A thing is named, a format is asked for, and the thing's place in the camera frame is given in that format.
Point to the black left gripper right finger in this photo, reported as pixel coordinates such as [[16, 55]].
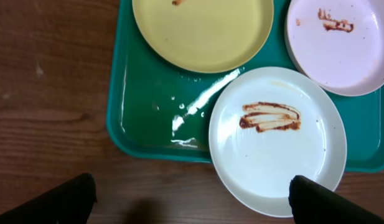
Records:
[[311, 203]]

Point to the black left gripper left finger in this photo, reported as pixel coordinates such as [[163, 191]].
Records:
[[70, 202]]

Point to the white plate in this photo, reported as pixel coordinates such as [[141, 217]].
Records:
[[269, 125]]

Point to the pink plate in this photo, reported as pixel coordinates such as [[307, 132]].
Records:
[[338, 44]]

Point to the yellow plate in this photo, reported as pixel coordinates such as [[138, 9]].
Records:
[[205, 36]]

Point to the teal plastic tray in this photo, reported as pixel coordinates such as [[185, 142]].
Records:
[[159, 111]]

